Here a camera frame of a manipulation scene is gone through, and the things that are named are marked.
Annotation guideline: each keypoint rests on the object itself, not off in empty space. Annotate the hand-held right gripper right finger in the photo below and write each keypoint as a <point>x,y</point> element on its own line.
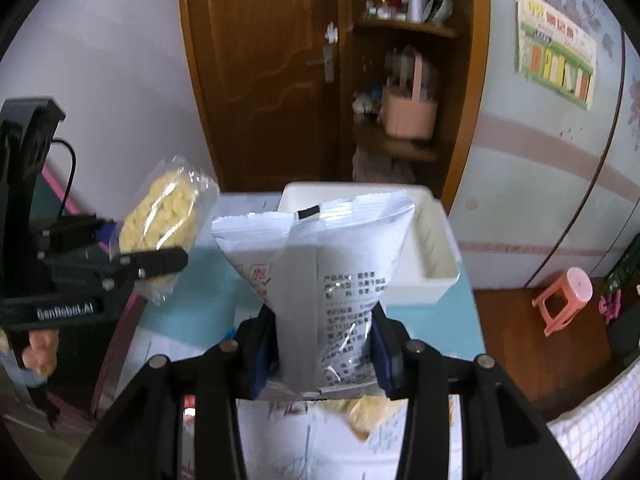
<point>384,360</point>

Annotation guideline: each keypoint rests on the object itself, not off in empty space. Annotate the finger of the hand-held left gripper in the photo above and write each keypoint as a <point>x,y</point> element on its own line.
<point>160,260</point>
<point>75,232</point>

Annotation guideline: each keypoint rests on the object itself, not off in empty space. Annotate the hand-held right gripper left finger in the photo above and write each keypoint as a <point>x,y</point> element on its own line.
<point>262,357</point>

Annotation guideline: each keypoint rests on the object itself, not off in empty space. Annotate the clear yellow puffed snack packet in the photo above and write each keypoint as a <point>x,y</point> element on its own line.
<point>160,210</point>

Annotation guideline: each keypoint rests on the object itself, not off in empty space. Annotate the white printed snack packet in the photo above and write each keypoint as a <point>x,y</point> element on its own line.
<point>330,270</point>

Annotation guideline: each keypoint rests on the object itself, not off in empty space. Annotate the white plastic bin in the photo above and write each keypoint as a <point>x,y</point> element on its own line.
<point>435,242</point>

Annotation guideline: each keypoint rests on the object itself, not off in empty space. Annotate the person's left hand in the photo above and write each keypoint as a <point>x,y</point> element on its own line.
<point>41,352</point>

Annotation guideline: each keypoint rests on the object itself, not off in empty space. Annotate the yellowish snack packet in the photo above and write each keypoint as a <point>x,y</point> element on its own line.
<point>370,412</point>

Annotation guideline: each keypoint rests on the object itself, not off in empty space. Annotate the teal and white table cover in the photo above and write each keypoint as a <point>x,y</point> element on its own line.
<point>450,320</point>

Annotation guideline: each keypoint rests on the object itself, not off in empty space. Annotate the pink plastic stool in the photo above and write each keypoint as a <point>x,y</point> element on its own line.
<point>570,290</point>

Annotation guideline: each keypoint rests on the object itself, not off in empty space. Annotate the wooden corner shelf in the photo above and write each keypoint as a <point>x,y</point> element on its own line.
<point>400,149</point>

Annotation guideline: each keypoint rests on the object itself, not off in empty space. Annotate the brown wooden door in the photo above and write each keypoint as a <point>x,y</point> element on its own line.
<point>250,60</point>

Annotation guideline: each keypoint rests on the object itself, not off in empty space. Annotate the white checked cloth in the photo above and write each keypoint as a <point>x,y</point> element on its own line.
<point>600,425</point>

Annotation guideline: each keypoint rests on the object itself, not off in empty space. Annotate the pink toy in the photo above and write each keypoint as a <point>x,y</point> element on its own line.
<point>610,306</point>

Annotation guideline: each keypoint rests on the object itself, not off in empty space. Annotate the dark green box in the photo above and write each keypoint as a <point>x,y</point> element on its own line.
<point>622,270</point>

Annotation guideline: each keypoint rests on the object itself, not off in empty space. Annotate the pale green tape roll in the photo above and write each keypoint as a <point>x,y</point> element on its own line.
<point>440,7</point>

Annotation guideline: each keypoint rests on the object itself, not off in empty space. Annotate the white bottle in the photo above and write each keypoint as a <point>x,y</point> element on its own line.
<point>415,0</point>

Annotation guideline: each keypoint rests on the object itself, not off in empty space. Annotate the colourful wall poster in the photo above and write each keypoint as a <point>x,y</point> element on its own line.
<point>555,50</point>

